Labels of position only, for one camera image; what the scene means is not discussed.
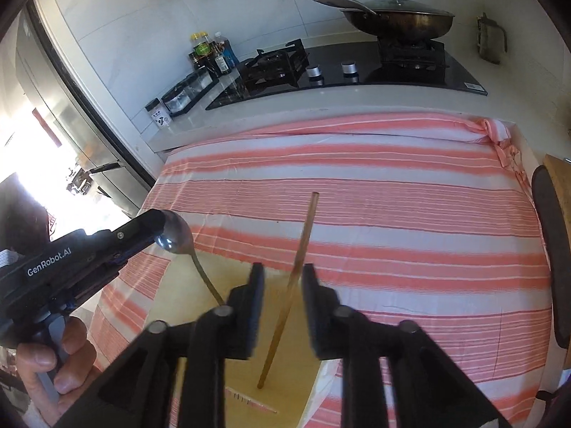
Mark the grey wall-mounted holder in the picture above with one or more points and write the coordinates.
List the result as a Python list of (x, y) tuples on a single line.
[(488, 38)]

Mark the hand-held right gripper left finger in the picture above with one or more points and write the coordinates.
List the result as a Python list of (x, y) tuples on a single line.
[(256, 305)]

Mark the metal frying pan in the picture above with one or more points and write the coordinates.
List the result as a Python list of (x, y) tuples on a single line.
[(401, 26)]

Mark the black hook bracket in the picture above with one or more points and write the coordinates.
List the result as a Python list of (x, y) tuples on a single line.
[(546, 396)]

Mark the pink white striped cloth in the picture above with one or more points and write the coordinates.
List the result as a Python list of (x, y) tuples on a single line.
[(401, 214)]

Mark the stainless steel refrigerator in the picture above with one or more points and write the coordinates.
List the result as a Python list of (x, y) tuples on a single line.
[(67, 111)]

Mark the black spice box rack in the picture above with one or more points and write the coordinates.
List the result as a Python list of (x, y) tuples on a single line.
[(189, 91)]

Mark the dark soy sauce bottle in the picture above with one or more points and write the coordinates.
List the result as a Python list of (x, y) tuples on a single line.
[(218, 64)]

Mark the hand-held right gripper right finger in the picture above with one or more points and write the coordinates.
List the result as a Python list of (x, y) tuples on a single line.
[(311, 307)]

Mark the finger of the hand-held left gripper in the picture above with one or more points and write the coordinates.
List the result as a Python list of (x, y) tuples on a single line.
[(102, 278), (142, 227)]

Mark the black gas stove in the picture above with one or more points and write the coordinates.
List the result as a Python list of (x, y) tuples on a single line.
[(401, 76)]

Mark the yellow-capped sauce bottle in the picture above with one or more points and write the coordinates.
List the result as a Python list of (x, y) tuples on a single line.
[(201, 49)]

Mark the light bamboo chopstick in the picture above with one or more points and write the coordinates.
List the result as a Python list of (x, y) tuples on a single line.
[(308, 227)]

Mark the glass pan lid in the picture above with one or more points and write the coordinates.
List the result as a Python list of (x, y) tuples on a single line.
[(401, 6)]

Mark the wooden cutting board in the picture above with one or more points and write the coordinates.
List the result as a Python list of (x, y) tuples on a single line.
[(560, 187)]

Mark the white jar with black lid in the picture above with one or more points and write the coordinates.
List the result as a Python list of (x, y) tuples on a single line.
[(159, 116)]

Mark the metal spoon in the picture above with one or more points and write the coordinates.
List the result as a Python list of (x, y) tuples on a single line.
[(176, 232)]

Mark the pink patterned chopstick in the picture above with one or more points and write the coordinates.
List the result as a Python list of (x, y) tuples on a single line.
[(250, 400)]

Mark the black oval pad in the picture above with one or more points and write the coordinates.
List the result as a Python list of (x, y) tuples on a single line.
[(548, 240)]

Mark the person's left hand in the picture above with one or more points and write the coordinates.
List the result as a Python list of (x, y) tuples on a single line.
[(76, 343)]

